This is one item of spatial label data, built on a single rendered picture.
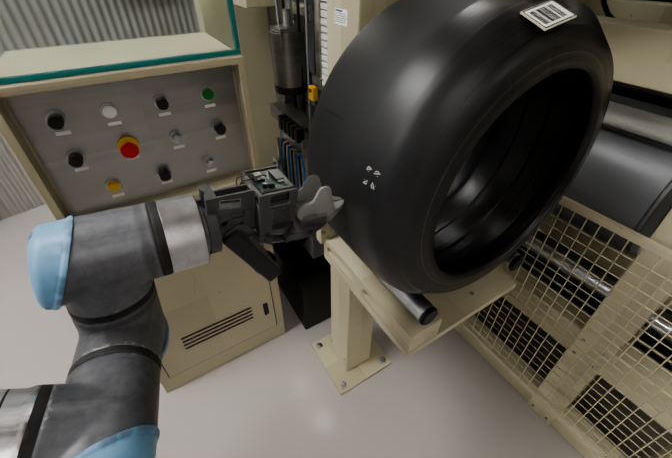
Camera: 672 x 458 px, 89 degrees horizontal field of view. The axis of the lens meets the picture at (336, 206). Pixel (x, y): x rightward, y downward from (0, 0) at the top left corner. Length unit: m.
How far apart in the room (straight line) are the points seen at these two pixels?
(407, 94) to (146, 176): 0.83
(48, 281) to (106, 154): 0.69
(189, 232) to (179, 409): 1.36
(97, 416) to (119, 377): 0.04
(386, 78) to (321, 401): 1.37
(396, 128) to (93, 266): 0.37
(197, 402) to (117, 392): 1.30
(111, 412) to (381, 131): 0.42
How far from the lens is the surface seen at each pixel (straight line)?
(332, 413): 1.60
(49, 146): 1.08
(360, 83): 0.53
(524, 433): 1.74
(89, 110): 1.04
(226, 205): 0.43
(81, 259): 0.42
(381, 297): 0.80
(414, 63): 0.49
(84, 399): 0.43
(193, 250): 0.42
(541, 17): 0.53
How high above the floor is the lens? 1.49
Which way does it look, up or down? 37 degrees down
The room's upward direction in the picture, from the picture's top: straight up
